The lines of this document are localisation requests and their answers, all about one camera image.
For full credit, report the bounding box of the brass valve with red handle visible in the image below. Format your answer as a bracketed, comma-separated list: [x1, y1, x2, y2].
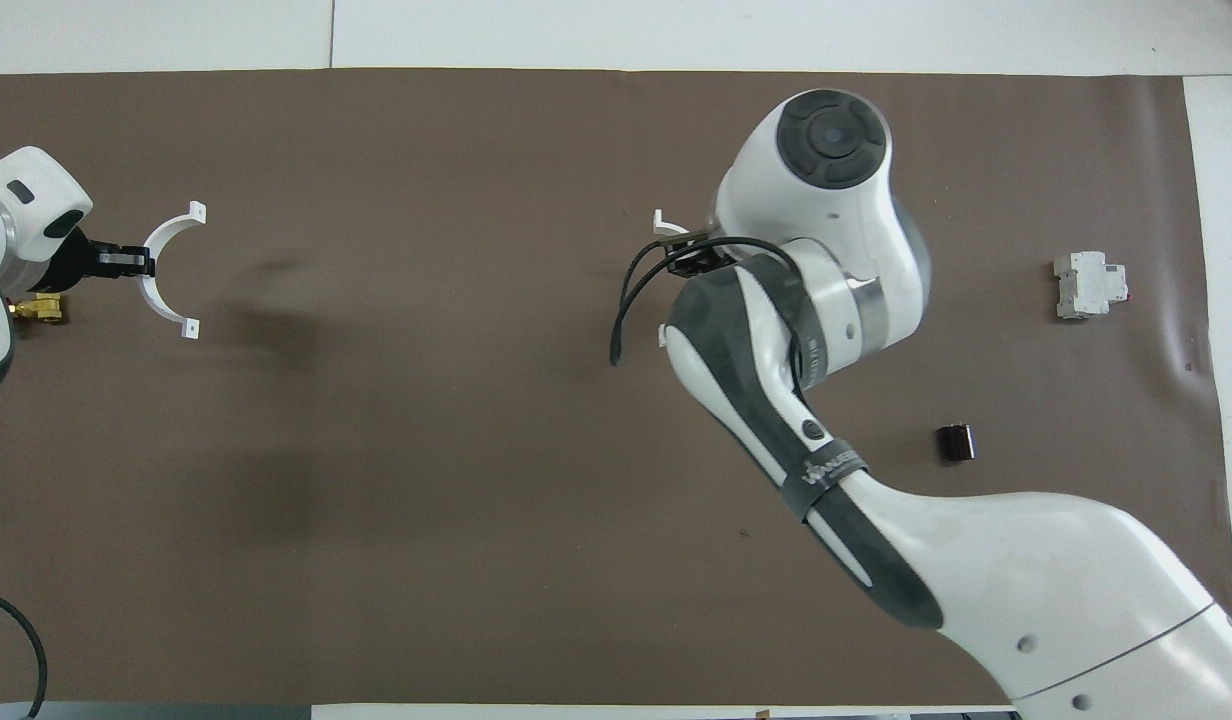
[6, 293, 70, 327]

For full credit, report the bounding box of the brown table mat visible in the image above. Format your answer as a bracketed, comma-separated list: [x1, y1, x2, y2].
[0, 67, 1232, 707]

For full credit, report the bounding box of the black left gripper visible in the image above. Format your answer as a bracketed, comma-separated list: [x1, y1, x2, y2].
[44, 230, 157, 293]

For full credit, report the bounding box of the white half-ring pipe clamp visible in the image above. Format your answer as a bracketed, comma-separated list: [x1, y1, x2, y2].
[138, 201, 208, 340]
[652, 208, 693, 349]

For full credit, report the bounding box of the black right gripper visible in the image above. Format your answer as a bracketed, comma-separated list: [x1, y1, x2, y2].
[666, 243, 739, 283]

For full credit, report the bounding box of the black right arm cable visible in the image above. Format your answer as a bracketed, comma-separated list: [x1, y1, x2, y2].
[610, 234, 777, 367]

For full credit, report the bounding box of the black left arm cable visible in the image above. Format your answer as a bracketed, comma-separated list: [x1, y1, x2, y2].
[0, 585, 50, 720]

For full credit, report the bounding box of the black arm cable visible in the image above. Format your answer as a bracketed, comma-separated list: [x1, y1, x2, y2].
[610, 234, 777, 367]
[0, 585, 50, 720]

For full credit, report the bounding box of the grey circuit breaker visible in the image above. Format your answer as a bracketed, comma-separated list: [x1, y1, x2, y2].
[1052, 250, 1130, 322]

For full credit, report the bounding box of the dark brown short cylinder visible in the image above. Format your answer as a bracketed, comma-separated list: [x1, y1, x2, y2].
[936, 424, 979, 466]

